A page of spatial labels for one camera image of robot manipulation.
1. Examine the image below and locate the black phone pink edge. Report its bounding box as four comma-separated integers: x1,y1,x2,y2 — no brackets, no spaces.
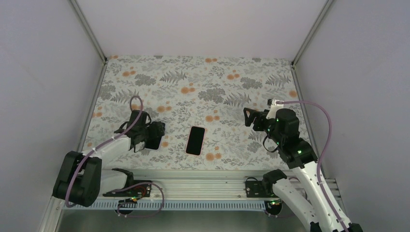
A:
185,126,205,156

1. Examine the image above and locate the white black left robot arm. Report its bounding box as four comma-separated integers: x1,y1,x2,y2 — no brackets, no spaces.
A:
52,110,166,207

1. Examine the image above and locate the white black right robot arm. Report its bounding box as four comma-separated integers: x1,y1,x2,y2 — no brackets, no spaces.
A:
243,106,363,232

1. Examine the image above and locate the floral patterned table mat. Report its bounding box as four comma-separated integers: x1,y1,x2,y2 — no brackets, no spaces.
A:
83,56,309,171

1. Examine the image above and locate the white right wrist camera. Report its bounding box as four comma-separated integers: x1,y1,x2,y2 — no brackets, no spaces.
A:
266,99,284,119

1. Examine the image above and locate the aluminium front rail frame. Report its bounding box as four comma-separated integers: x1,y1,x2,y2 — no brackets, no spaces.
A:
39,169,344,232

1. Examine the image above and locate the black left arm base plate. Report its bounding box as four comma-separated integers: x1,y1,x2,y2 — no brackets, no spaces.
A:
102,180,152,198

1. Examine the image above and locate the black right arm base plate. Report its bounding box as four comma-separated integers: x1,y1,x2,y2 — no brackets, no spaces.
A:
245,177,275,198

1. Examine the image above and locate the grey slotted cable duct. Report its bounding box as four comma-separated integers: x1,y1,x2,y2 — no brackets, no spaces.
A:
62,200,273,211

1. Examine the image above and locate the right aluminium corner post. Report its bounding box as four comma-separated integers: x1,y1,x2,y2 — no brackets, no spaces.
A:
292,0,335,69

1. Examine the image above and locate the aluminium corner post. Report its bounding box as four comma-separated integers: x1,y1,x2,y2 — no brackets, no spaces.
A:
292,0,335,69
68,0,107,64

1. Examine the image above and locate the left aluminium corner post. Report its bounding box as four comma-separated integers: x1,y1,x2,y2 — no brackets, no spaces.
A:
68,0,107,64

